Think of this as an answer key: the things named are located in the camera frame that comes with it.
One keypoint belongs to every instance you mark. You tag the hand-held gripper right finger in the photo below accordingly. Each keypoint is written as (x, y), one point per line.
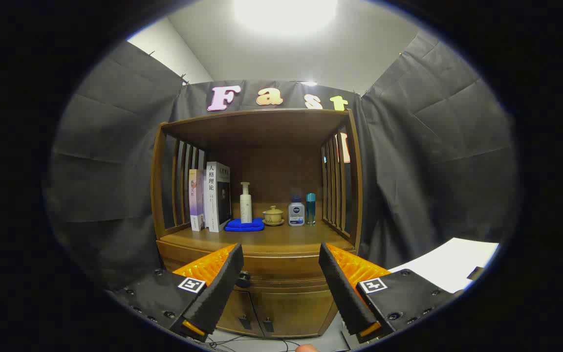
(345, 288)

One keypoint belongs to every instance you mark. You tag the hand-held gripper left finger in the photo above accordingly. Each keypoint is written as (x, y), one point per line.
(218, 288)

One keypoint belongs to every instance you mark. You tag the brown wooden drawer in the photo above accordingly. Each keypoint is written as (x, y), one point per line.
(281, 269)

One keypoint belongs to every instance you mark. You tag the wooden cabinet door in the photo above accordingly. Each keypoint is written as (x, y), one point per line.
(237, 313)
(296, 313)

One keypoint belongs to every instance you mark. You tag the wooden countertop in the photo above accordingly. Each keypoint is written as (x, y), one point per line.
(281, 237)

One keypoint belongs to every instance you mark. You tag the brown wooden cabinet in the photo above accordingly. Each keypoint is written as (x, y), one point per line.
(281, 171)

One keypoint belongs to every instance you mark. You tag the blue folded cloth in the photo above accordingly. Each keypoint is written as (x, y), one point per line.
(237, 226)

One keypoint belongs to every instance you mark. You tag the white thick book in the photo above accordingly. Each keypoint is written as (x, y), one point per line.
(211, 205)

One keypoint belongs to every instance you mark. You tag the white pump bottle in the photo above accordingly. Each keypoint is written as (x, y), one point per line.
(246, 208)

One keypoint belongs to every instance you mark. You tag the teal slim bottle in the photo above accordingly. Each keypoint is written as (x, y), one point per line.
(310, 210)

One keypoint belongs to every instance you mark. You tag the white bottle with blue cap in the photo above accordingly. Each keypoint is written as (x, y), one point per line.
(296, 215)

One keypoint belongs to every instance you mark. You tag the purple book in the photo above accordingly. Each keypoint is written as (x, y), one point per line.
(196, 200)

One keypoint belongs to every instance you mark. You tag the yellow lidded tea cup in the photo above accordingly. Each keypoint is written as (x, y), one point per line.
(273, 215)

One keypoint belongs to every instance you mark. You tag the white tabletop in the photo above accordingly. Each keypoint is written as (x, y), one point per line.
(447, 264)

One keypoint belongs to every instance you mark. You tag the black backdrop cloth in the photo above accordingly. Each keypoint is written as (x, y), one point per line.
(115, 171)

